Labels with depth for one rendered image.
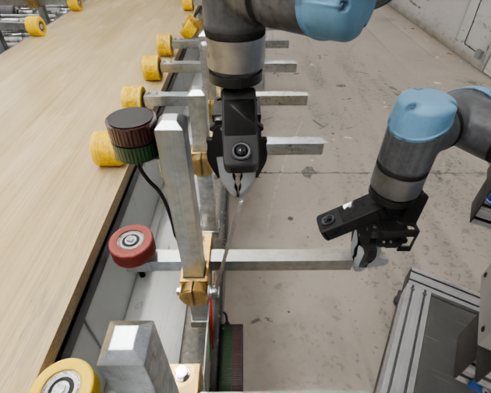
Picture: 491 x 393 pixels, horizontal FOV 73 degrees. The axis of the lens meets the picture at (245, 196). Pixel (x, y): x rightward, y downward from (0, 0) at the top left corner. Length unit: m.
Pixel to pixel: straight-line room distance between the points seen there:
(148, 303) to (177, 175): 0.51
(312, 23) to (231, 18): 0.10
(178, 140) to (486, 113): 0.41
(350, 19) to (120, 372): 0.35
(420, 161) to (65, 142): 0.83
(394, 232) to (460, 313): 0.98
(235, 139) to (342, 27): 0.17
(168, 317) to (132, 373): 0.58
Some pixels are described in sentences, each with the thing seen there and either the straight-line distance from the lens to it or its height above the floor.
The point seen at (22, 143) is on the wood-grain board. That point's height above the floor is 0.90.
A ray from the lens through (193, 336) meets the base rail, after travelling 0.75.
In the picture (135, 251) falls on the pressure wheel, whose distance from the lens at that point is 0.63.
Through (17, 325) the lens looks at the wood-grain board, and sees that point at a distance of 0.63.
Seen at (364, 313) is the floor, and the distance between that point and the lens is 1.66.
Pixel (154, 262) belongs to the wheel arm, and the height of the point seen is 0.86.
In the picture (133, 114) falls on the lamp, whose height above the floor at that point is 1.17.
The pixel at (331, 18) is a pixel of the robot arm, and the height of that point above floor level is 1.29.
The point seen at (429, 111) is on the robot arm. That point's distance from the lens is 0.48.
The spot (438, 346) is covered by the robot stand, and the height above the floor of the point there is 0.21.
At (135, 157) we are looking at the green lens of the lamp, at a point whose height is 1.14.
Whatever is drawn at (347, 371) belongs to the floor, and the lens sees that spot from 1.52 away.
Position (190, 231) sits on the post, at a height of 0.99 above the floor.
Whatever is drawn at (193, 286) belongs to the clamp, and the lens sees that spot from 0.61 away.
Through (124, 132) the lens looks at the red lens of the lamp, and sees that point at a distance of 0.42.
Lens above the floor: 1.37
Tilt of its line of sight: 41 degrees down
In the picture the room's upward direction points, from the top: straight up
